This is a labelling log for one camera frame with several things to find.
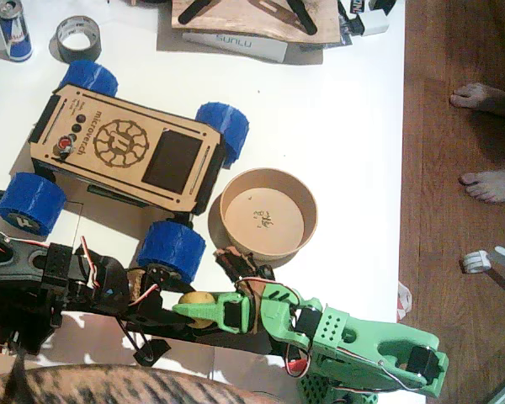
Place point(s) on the black perforated arm base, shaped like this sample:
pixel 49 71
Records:
pixel 29 334

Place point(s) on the black flat strip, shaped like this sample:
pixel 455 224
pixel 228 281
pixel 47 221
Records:
pixel 195 10
pixel 303 17

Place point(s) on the blue silver drink can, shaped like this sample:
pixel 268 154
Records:
pixel 14 33

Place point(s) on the brown wooden board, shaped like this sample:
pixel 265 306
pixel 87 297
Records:
pixel 244 21

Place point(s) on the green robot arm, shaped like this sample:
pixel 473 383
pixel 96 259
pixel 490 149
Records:
pixel 362 341

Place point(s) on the white rectangular block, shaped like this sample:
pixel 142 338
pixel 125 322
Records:
pixel 374 23

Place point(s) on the person bare foot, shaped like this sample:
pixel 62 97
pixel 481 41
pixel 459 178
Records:
pixel 494 185
pixel 484 97

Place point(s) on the black wedge shaped piece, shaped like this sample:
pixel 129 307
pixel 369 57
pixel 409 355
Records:
pixel 157 351

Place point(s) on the blue rover wheel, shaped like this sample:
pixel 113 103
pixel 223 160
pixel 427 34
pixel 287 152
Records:
pixel 33 198
pixel 172 246
pixel 92 78
pixel 227 130

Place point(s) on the person right bare foot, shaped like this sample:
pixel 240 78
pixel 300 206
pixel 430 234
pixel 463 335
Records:
pixel 484 97

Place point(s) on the dark labelled package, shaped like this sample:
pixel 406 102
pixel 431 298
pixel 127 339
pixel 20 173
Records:
pixel 348 25

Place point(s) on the white Sunlu box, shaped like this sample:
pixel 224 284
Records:
pixel 244 46

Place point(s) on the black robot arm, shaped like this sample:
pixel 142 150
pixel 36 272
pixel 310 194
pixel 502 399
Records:
pixel 25 258

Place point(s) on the grey duct tape roll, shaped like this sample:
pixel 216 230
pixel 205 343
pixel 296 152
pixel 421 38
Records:
pixel 67 50

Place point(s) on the brown striped fabric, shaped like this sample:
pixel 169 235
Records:
pixel 109 385

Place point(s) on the person left bare foot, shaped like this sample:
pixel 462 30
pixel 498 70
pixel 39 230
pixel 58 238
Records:
pixel 494 185

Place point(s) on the round wooden bowl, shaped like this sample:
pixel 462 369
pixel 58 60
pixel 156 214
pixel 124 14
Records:
pixel 269 214

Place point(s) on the white ribbed furniture foot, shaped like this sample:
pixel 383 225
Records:
pixel 475 262

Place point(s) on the white red wrapper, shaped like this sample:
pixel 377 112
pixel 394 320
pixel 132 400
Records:
pixel 405 301

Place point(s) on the green perforated arm base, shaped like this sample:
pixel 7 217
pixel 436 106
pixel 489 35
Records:
pixel 315 389

